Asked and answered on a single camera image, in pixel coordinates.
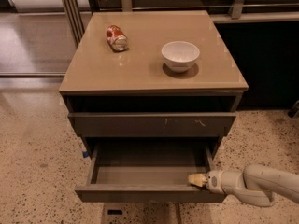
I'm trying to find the grey drawer cabinet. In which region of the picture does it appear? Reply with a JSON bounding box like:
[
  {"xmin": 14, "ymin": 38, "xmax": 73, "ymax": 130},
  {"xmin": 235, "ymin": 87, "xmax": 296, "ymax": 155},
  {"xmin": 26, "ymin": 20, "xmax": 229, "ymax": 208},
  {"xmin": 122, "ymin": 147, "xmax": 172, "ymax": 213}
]
[{"xmin": 59, "ymin": 11, "xmax": 248, "ymax": 153}]

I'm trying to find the grey top drawer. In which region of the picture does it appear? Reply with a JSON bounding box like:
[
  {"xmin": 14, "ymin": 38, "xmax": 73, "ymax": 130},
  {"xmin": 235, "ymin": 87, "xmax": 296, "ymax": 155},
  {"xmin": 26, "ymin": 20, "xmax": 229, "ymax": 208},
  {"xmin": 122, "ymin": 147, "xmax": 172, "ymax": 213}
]
[{"xmin": 68, "ymin": 112, "xmax": 235, "ymax": 138}]

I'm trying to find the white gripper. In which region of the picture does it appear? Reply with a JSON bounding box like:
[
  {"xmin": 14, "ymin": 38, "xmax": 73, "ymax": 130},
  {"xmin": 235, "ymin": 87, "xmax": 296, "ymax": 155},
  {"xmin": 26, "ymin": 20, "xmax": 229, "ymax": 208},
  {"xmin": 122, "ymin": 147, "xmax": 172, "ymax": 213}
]
[{"xmin": 188, "ymin": 170, "xmax": 224, "ymax": 194}]

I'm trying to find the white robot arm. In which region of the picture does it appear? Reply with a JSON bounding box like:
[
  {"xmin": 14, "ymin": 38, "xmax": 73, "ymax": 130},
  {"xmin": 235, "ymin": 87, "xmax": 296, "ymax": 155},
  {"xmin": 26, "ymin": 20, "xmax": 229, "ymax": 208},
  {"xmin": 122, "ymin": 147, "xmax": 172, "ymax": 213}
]
[{"xmin": 188, "ymin": 164, "xmax": 299, "ymax": 207}]

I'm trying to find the grey drawer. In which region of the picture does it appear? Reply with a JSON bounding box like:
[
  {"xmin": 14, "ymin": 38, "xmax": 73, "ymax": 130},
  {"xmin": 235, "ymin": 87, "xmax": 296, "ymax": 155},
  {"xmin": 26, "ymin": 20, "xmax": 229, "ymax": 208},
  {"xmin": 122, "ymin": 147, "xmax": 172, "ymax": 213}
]
[
  {"xmin": 68, "ymin": 112, "xmax": 235, "ymax": 138},
  {"xmin": 76, "ymin": 139, "xmax": 225, "ymax": 203}
]

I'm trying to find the metal railing frame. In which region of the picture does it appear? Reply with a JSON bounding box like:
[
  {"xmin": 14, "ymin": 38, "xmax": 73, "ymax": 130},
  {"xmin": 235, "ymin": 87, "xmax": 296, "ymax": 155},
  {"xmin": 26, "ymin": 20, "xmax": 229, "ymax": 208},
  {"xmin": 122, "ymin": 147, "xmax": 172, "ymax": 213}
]
[{"xmin": 62, "ymin": 0, "xmax": 299, "ymax": 44}]

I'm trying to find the crushed red soda can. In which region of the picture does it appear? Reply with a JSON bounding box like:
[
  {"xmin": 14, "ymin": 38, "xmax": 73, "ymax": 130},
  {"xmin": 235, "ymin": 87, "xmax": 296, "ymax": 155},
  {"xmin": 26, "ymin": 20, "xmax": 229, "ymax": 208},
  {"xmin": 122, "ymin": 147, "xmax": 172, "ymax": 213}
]
[{"xmin": 106, "ymin": 25, "xmax": 128, "ymax": 51}]

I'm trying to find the black object at right edge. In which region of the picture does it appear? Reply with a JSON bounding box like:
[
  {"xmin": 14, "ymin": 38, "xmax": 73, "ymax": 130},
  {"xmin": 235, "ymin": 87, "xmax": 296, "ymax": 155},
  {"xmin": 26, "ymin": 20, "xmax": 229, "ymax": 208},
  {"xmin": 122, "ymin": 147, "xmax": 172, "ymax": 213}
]
[{"xmin": 288, "ymin": 100, "xmax": 299, "ymax": 118}]

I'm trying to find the white ceramic bowl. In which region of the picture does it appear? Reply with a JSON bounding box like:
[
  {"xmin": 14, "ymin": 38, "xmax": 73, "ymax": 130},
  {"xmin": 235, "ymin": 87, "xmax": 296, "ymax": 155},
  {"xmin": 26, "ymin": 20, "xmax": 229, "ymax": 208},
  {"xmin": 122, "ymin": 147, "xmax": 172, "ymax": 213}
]
[{"xmin": 161, "ymin": 41, "xmax": 200, "ymax": 73}]

